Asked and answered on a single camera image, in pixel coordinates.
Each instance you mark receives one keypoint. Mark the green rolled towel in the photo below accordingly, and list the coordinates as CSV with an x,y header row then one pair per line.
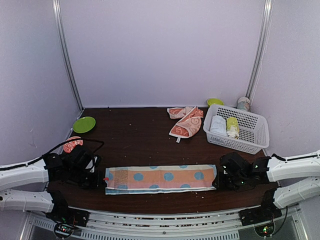
x,y
232,128

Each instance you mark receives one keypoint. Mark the patterned paper cup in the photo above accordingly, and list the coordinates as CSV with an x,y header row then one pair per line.
x,y
244,104

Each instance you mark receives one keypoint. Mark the orange patterned bowl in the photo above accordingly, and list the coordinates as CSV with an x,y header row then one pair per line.
x,y
72,142

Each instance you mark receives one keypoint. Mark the green plate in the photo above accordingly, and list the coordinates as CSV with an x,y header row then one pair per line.
x,y
84,124

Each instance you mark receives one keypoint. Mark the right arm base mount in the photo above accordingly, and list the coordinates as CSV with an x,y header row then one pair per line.
x,y
262,217

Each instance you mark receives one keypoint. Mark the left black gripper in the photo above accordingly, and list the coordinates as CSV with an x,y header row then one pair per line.
x,y
95,183

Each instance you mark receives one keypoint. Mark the orange patterned towel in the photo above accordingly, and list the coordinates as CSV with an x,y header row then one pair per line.
x,y
189,121

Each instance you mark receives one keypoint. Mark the blue polka dot towel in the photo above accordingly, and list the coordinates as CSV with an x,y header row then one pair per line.
x,y
134,180

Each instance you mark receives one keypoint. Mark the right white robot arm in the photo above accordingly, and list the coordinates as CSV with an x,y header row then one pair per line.
x,y
271,169

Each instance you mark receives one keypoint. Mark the left aluminium frame post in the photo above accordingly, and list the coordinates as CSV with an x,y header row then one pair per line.
x,y
65,53

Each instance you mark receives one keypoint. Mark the small green bowl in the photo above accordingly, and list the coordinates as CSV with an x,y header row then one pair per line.
x,y
214,101

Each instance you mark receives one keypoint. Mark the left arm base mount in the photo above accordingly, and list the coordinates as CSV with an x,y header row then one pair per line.
x,y
67,219

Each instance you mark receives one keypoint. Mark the white plastic basket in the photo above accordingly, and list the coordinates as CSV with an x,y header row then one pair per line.
x,y
252,129

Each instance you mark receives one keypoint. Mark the aluminium frame post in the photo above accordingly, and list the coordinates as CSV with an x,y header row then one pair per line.
x,y
261,49
65,53

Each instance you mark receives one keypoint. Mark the right aluminium frame post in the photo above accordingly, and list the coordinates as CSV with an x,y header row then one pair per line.
x,y
261,49

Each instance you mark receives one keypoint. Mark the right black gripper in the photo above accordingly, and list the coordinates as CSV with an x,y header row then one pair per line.
x,y
220,184

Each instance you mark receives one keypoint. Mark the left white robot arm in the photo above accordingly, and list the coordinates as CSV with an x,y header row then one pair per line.
x,y
45,169

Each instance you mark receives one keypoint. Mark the front metal rail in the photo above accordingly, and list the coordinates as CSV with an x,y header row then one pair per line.
x,y
217,225

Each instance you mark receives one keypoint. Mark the white rolled towel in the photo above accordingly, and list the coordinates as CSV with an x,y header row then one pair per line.
x,y
218,125

